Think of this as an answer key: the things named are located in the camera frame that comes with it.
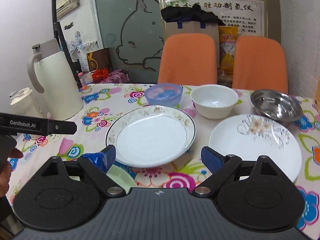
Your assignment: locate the floral white plate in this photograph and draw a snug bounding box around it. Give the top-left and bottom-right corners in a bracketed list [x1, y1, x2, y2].
[208, 114, 302, 181]

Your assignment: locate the gold rimmed white plate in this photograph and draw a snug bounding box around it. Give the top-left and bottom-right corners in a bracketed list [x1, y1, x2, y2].
[105, 105, 196, 168]

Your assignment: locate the white ceramic bowl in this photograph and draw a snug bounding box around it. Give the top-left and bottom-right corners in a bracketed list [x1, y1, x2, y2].
[190, 85, 239, 120]

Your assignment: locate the blue plastic bowl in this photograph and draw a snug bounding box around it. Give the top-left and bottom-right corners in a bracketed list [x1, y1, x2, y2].
[144, 83, 183, 107]

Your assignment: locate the stainless steel bowl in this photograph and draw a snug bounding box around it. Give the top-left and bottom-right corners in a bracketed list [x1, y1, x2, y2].
[251, 89, 303, 125]

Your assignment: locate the person's left hand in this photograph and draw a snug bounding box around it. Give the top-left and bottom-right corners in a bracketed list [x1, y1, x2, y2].
[0, 148, 23, 198]

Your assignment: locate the small cream bottle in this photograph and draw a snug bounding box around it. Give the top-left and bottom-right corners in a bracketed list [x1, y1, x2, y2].
[9, 87, 43, 118]

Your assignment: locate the light green plate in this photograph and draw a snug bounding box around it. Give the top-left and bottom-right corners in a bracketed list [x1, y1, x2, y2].
[107, 165, 137, 193]

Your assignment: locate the floral tablecloth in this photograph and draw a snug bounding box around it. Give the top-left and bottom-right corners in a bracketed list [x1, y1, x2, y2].
[7, 84, 319, 239]

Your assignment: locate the large cream thermos jug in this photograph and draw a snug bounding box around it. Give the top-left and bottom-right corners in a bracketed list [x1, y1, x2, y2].
[27, 39, 84, 120]

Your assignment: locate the red orange small object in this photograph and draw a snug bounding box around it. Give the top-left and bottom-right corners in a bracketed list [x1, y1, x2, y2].
[91, 68, 108, 83]

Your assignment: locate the pink floral bag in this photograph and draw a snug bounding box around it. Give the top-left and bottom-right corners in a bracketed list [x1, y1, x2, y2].
[100, 69, 131, 83]

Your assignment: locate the brown gift box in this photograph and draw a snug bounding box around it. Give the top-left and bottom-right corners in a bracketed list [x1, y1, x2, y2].
[86, 48, 113, 73]

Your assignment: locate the left orange chair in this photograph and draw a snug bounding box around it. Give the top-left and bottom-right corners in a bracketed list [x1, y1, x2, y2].
[157, 34, 217, 86]

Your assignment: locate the orange chair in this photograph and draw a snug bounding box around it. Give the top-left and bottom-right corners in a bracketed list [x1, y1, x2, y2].
[157, 34, 217, 86]
[232, 36, 288, 94]

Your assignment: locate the right orange chair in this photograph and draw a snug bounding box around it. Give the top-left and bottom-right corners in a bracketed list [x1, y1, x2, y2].
[232, 36, 288, 94]

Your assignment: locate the yellow snack bag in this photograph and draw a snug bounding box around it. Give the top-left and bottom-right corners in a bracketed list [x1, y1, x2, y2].
[219, 26, 240, 75]

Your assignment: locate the brown paper bag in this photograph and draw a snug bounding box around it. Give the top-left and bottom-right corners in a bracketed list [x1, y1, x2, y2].
[164, 21, 220, 68]

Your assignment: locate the black cloth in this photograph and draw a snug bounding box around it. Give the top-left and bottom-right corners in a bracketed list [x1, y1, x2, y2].
[161, 4, 226, 26]

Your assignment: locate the white poster with text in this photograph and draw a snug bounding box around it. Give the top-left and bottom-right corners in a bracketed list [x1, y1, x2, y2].
[161, 0, 267, 37]

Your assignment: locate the wall air conditioner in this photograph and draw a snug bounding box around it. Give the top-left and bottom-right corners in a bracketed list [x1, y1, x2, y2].
[56, 0, 80, 21]

